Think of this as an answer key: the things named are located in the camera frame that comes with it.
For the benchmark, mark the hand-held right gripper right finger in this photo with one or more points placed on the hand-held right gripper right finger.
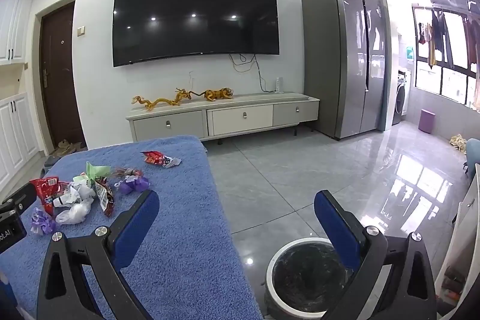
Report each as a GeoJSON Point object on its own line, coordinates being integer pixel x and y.
{"type": "Point", "coordinates": [337, 226]}

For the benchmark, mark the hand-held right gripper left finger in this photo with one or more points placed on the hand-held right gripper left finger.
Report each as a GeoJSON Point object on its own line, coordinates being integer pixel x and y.
{"type": "Point", "coordinates": [135, 230]}

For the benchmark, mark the round white trash bin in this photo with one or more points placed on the round white trash bin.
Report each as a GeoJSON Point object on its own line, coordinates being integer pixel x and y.
{"type": "Point", "coordinates": [307, 275]}

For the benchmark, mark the purple plastic wrapper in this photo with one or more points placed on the purple plastic wrapper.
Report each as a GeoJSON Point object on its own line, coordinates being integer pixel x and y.
{"type": "Point", "coordinates": [41, 224]}
{"type": "Point", "coordinates": [133, 185]}

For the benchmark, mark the dark red snack packet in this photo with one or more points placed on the dark red snack packet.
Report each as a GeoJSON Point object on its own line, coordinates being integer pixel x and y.
{"type": "Point", "coordinates": [103, 198]}

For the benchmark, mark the blue towel table cover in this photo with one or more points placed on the blue towel table cover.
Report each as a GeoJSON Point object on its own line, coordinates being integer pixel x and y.
{"type": "Point", "coordinates": [187, 248]}

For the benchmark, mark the brown candy wrapper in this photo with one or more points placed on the brown candy wrapper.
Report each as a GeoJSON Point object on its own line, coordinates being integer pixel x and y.
{"type": "Point", "coordinates": [125, 172]}

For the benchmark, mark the white plastic bag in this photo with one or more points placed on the white plastic bag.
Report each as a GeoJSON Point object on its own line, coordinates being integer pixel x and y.
{"type": "Point", "coordinates": [75, 213]}

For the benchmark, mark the white crumpled paper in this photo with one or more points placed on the white crumpled paper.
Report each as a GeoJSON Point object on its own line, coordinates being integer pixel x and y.
{"type": "Point", "coordinates": [82, 188]}

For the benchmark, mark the green plastic wrapper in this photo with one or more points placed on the green plastic wrapper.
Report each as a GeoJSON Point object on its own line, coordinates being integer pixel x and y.
{"type": "Point", "coordinates": [95, 170]}

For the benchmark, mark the small grey stool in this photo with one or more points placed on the small grey stool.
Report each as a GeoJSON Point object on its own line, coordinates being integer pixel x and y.
{"type": "Point", "coordinates": [50, 164]}

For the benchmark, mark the small red snack wrapper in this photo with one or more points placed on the small red snack wrapper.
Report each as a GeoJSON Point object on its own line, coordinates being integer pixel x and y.
{"type": "Point", "coordinates": [155, 157]}

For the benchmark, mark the white base cabinet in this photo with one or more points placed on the white base cabinet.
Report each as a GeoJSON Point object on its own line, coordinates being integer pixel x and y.
{"type": "Point", "coordinates": [15, 140]}

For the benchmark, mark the brown shoes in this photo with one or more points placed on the brown shoes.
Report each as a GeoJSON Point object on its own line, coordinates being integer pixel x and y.
{"type": "Point", "coordinates": [67, 148]}

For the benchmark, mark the white side furniture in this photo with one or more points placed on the white side furniture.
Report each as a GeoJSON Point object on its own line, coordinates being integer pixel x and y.
{"type": "Point", "coordinates": [465, 222]}

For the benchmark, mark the golden dragon figurine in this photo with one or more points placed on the golden dragon figurine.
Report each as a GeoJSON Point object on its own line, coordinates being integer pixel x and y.
{"type": "Point", "coordinates": [165, 101]}

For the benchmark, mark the purple stool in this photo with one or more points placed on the purple stool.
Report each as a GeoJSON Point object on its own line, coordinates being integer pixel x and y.
{"type": "Point", "coordinates": [427, 121]}

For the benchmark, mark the grey washing machine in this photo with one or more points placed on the grey washing machine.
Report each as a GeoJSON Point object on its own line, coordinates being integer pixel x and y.
{"type": "Point", "coordinates": [400, 98]}

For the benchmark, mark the white television cabinet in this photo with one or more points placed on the white television cabinet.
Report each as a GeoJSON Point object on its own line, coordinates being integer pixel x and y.
{"type": "Point", "coordinates": [240, 117]}

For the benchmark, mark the yellow cloth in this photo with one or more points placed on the yellow cloth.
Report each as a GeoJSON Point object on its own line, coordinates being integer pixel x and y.
{"type": "Point", "coordinates": [458, 142]}

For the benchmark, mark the blue cloth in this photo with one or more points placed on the blue cloth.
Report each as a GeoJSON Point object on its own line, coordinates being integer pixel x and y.
{"type": "Point", "coordinates": [473, 155]}

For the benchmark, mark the dark brown door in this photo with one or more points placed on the dark brown door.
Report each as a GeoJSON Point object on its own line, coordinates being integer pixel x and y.
{"type": "Point", "coordinates": [62, 80]}

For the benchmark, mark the golden tiger figurine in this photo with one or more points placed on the golden tiger figurine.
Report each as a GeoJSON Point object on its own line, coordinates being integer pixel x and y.
{"type": "Point", "coordinates": [217, 94]}

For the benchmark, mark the grey double-door refrigerator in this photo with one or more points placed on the grey double-door refrigerator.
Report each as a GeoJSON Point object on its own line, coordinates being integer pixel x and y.
{"type": "Point", "coordinates": [337, 61]}

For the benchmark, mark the hanging clothes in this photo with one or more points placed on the hanging clothes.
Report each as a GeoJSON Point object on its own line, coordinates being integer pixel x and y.
{"type": "Point", "coordinates": [437, 35]}

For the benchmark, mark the white wall cabinet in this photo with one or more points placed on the white wall cabinet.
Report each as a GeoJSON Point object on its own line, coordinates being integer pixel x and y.
{"type": "Point", "coordinates": [13, 27]}

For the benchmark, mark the wall light switch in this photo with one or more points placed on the wall light switch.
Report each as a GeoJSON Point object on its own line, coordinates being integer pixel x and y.
{"type": "Point", "coordinates": [81, 30]}

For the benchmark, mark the black wall television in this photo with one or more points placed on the black wall television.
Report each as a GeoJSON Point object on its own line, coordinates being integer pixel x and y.
{"type": "Point", "coordinates": [195, 16]}

